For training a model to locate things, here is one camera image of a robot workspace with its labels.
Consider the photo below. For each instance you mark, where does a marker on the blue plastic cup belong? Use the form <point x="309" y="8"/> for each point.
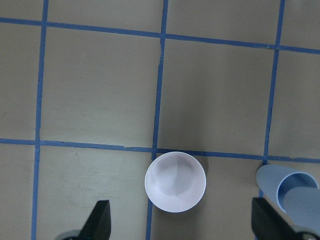
<point x="276" y="180"/>

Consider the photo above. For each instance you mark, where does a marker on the pink white bowl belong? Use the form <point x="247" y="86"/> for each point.
<point x="175" y="182"/>

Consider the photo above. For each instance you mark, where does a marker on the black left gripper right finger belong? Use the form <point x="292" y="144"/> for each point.
<point x="267" y="224"/>

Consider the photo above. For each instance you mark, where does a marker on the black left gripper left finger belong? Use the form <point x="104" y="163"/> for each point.
<point x="98" y="224"/>

